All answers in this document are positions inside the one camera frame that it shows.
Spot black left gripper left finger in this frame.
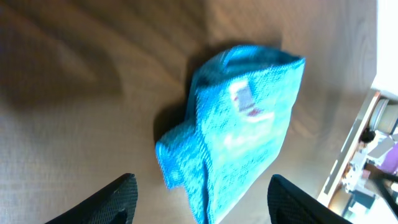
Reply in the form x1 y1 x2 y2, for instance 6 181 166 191
46 173 138 224

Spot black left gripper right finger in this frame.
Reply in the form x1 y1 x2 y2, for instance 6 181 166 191
267 174 351 224

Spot blue microfiber cloth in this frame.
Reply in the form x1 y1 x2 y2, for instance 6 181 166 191
155 45 305 223

